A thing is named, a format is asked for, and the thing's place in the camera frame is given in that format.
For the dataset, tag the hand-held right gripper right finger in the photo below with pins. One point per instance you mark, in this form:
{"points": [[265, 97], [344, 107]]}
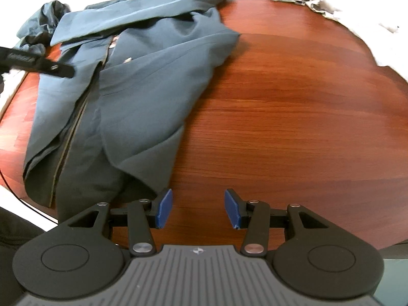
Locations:
{"points": [[232, 208]]}

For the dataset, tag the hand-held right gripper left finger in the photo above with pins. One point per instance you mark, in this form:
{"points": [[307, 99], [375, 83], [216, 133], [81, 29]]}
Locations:
{"points": [[164, 208]]}

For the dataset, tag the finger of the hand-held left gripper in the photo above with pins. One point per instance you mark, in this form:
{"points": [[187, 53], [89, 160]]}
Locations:
{"points": [[55, 68]]}

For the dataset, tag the grey suit jacket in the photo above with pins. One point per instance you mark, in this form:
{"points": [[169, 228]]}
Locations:
{"points": [[137, 86]]}

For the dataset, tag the white plastic bag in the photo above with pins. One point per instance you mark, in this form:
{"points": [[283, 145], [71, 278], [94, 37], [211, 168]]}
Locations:
{"points": [[382, 47]]}

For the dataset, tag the cream cloth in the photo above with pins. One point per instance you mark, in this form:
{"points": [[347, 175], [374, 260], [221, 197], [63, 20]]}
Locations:
{"points": [[322, 1]]}

